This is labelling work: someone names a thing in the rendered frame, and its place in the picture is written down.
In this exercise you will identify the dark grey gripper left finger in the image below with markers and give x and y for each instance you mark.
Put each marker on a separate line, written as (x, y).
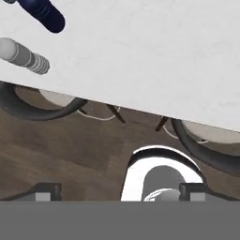
(47, 190)

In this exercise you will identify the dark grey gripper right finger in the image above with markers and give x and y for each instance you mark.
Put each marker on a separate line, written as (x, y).
(192, 190)

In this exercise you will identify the white and black round thing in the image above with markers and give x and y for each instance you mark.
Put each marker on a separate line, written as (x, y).
(134, 181)

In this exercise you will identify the grey ribbed bottle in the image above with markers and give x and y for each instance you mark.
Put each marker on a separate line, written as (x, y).
(22, 55)

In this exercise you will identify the dark blue plastic bottle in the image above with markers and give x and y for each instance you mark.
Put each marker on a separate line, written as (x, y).
(47, 14)

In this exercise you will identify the teal bottle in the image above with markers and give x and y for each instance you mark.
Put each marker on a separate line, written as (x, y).
(8, 1)

